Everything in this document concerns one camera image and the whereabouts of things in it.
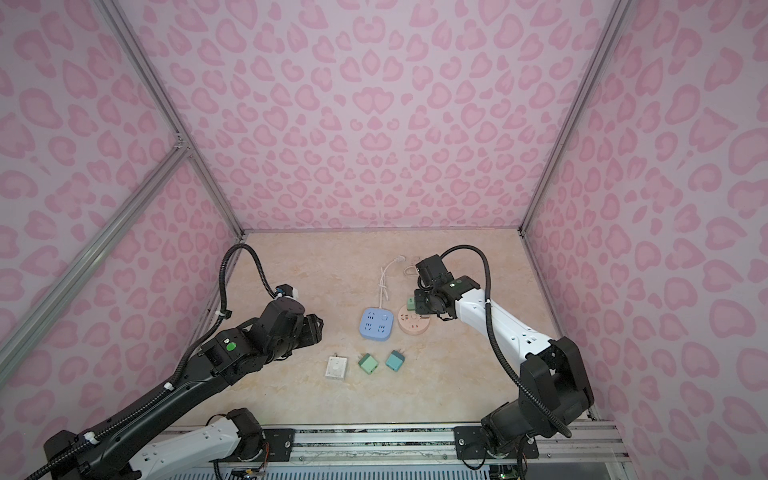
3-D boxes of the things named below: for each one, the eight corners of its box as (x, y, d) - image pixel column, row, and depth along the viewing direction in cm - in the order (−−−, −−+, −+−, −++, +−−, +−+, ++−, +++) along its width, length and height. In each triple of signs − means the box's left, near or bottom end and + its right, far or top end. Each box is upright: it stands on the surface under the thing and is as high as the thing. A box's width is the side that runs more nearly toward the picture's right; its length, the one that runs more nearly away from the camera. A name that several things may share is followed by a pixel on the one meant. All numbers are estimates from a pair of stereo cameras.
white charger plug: (327, 378, 86) (325, 374, 83) (330, 357, 90) (328, 353, 87) (345, 378, 86) (343, 374, 83) (347, 357, 90) (346, 353, 87)
